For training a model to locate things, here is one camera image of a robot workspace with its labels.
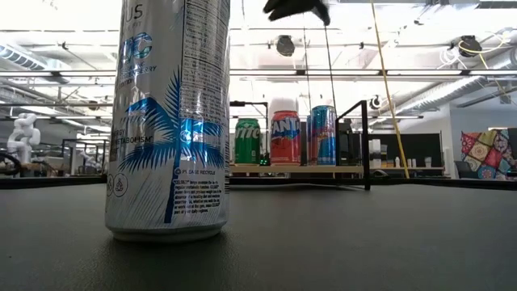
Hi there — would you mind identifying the red Fanta can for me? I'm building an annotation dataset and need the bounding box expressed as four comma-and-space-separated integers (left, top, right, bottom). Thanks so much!
269, 110, 302, 167

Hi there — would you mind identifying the yellow extension cord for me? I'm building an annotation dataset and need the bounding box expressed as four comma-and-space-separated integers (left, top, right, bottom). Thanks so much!
369, 0, 411, 179

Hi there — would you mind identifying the black aluminium rig frame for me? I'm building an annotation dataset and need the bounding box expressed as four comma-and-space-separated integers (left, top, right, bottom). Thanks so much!
0, 175, 517, 191

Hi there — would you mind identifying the wooden shelf board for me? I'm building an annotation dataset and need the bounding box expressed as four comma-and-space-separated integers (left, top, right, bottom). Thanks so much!
229, 163, 364, 175

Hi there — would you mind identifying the black shelf end frame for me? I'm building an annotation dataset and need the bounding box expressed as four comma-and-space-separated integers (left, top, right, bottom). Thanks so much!
334, 99, 372, 192

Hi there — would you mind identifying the black boxy machine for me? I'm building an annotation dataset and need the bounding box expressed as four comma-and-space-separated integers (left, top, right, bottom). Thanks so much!
338, 120, 363, 167

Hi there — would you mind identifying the black table mat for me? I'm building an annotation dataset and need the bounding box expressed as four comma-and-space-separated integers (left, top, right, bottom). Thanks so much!
0, 183, 517, 291

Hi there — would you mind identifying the green Sprite can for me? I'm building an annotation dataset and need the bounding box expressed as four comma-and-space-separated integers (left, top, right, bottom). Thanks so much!
233, 117, 262, 166

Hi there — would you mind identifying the black wall panel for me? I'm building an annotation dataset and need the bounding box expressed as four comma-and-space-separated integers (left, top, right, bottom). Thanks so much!
369, 133, 444, 169

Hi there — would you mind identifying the dark can bottom centre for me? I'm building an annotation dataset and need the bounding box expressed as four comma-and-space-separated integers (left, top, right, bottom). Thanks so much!
103, 0, 232, 243

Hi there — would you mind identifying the long ceiling light strip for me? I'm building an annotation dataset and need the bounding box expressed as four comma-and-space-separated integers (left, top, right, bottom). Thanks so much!
0, 69, 517, 78

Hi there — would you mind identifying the silver ventilation duct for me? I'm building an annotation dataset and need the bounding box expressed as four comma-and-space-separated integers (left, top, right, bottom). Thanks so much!
0, 43, 70, 85
393, 60, 517, 118

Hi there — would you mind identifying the thin black power cable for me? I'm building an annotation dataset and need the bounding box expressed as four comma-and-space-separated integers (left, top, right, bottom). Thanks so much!
322, 22, 338, 110

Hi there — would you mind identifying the white tower appliance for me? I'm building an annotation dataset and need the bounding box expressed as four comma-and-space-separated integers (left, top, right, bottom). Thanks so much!
269, 95, 301, 114

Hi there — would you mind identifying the white robot figure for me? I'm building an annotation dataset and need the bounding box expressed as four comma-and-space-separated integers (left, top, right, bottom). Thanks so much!
6, 112, 42, 166

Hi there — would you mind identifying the colourful patchwork quilt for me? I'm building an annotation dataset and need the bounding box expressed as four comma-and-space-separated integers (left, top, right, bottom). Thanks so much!
460, 128, 517, 181

